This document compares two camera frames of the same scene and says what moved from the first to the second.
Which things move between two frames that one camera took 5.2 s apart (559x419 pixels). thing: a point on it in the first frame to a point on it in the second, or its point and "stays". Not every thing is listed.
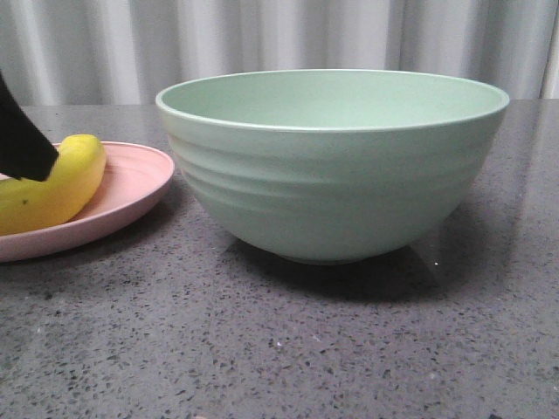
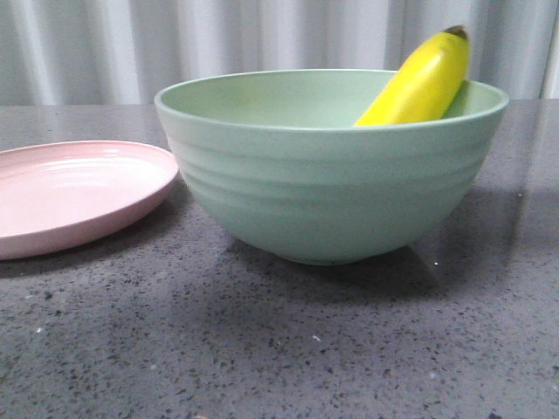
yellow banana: x=32 y=205 to x=424 y=85
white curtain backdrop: x=127 y=52 stays
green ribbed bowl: x=328 y=167 stays
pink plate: x=134 y=181 stays
